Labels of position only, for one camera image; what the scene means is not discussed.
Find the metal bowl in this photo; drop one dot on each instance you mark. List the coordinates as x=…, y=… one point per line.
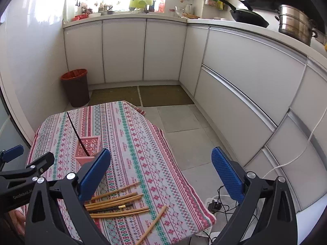
x=107, y=12

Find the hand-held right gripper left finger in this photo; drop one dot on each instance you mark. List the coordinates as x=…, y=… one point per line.
x=94, y=176

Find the black chopstick with gold band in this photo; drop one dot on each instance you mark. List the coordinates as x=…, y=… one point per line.
x=112, y=208

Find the brown trash bin red liner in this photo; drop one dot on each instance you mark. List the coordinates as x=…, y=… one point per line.
x=75, y=91

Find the green plastic container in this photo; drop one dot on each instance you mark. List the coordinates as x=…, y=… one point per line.
x=139, y=1

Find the wall rack with seasoning bottles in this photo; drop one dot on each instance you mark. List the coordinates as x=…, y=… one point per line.
x=214, y=2

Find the black wok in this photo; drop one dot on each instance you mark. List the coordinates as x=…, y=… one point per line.
x=247, y=16

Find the person's left hand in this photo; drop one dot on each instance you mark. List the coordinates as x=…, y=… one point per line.
x=18, y=220

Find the glass kettle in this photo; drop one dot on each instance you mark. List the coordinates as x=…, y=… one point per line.
x=188, y=9

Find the olive floor mat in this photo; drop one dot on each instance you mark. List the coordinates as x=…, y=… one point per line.
x=115, y=95
x=166, y=95

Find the white kitchen cabinet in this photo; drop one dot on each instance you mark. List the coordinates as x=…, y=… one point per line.
x=122, y=51

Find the red basket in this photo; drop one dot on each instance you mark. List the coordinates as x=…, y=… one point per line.
x=81, y=17

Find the pink perforated utensil holder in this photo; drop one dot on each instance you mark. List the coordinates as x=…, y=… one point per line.
x=93, y=143

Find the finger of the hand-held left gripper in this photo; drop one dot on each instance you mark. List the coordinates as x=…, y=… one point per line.
x=42, y=162
x=11, y=153

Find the plain black chopstick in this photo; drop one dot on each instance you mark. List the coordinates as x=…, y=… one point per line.
x=75, y=130

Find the red bottle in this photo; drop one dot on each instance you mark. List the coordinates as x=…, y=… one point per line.
x=161, y=5

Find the black wall hooks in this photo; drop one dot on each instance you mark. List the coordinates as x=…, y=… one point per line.
x=77, y=3

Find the black plug adapter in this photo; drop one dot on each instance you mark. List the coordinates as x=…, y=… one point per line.
x=214, y=206

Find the white power strip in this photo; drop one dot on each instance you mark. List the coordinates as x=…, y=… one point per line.
x=210, y=199

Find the stainless steel steamer pot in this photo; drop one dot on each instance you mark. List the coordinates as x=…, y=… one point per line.
x=293, y=25

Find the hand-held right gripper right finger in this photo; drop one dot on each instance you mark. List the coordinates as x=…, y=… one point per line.
x=227, y=176

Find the patterned tablecloth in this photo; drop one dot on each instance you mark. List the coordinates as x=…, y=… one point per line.
x=143, y=145

